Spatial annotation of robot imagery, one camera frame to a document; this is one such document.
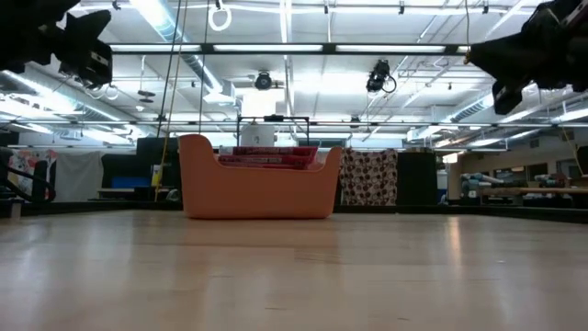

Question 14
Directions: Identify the black aluminium table frame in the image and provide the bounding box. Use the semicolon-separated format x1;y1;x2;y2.
0;198;588;225

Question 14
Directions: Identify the white cable ring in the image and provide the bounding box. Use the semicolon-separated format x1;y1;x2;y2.
207;0;233;32

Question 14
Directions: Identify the wooden bench with rolls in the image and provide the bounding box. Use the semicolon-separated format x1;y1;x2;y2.
461;172;588;208

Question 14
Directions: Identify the white box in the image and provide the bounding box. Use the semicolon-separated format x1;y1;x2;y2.
240;124;277;147

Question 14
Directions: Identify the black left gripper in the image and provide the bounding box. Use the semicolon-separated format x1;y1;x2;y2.
54;9;115;88

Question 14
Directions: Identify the silver ventilation duct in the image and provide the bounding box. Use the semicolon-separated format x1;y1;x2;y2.
130;0;235;105

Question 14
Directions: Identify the black partition panel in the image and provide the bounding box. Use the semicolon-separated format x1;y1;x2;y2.
136;136;181;189
397;151;438;206

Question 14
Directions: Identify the black overhead camera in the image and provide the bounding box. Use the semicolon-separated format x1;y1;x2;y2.
254;71;274;91

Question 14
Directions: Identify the black hanging device with cable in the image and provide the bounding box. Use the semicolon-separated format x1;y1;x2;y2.
366;59;398;95

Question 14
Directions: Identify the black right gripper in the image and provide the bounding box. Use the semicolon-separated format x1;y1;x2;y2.
466;13;552;116

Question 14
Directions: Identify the red Orville Redenbacher popcorn bag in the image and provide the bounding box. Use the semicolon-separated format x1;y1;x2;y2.
220;163;310;172
232;145;319;157
218;154;316;166

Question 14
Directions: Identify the black metal rack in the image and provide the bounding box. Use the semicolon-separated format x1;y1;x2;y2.
236;113;311;147

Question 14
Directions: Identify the black overhead beam with lights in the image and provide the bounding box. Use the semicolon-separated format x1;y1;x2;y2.
108;42;470;56

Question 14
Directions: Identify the orange plastic basket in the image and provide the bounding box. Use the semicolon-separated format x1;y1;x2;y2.
177;133;344;221

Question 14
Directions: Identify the dotted patterned cloth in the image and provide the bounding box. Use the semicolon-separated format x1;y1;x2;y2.
339;147;400;207

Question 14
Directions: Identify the yellow hanging cable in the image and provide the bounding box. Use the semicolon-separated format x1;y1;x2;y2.
153;0;189;202

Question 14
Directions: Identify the grey hanging cloth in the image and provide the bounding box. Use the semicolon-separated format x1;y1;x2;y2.
53;151;105;202

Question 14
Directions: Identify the floral patterned cloth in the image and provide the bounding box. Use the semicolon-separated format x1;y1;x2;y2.
7;149;59;197

